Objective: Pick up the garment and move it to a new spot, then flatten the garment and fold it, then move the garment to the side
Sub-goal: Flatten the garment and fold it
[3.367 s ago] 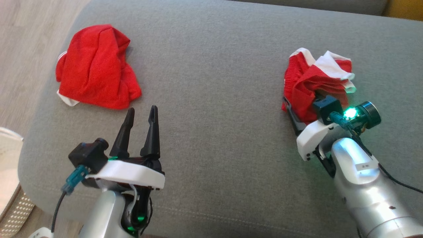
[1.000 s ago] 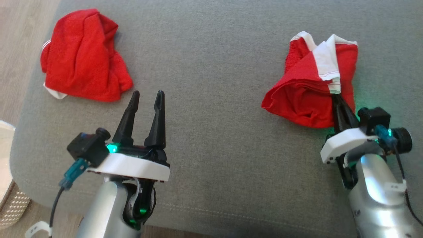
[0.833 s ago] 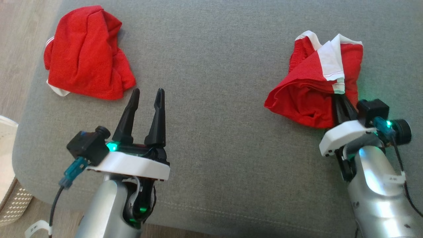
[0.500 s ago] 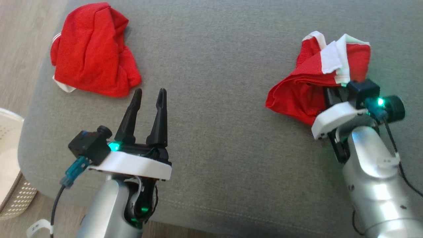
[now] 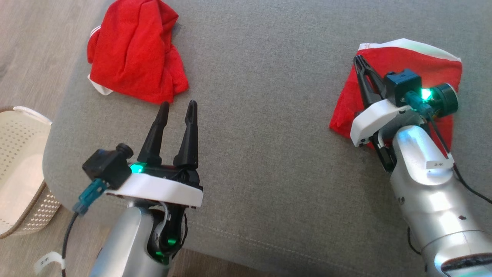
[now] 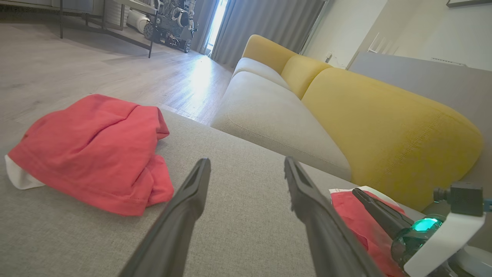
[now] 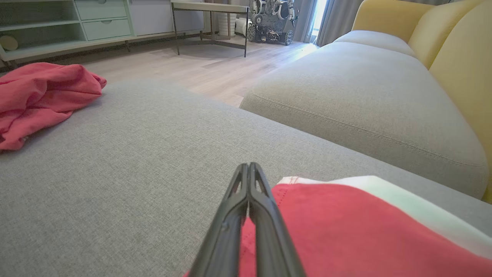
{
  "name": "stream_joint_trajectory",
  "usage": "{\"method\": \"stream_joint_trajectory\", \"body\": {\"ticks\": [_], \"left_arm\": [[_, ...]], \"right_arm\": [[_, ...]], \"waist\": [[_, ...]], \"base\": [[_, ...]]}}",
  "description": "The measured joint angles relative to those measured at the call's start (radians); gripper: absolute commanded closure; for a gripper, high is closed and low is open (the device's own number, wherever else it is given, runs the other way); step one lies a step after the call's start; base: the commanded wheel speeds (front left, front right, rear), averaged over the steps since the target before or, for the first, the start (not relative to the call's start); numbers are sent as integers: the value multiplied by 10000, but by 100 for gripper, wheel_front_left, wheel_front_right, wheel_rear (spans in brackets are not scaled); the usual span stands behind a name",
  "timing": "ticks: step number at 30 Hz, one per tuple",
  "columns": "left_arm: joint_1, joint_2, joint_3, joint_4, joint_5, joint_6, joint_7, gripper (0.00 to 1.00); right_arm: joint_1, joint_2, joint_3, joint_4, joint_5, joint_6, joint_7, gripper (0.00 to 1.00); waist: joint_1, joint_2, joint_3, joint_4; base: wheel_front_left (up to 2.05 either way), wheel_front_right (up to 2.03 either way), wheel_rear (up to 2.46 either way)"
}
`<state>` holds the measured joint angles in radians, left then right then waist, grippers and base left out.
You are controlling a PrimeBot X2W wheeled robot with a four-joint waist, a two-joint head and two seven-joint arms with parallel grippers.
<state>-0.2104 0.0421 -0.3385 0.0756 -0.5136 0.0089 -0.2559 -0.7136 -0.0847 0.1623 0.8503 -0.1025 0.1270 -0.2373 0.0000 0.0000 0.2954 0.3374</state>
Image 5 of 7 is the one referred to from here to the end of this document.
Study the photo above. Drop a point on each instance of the white perforated laundry basket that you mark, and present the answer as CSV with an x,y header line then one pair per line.
x,y
19,173

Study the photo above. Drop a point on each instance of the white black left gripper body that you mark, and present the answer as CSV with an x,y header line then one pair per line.
x,y
161,188

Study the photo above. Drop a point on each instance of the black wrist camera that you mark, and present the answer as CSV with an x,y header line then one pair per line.
x,y
105,165
401,84

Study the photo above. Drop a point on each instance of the red shorts white trim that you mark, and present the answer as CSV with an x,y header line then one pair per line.
x,y
415,61

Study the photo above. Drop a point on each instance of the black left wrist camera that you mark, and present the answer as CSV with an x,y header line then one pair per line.
x,y
105,165

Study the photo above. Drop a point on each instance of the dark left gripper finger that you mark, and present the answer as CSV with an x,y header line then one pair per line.
x,y
189,146
153,142

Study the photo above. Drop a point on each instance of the red basketball jersey white sleeves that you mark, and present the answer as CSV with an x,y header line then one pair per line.
x,y
134,54

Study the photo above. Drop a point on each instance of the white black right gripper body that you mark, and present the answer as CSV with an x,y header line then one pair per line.
x,y
373,119

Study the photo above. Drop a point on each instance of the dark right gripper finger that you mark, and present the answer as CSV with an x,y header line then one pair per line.
x,y
376,86
364,90

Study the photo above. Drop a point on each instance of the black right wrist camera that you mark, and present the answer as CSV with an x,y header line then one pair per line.
x,y
401,84

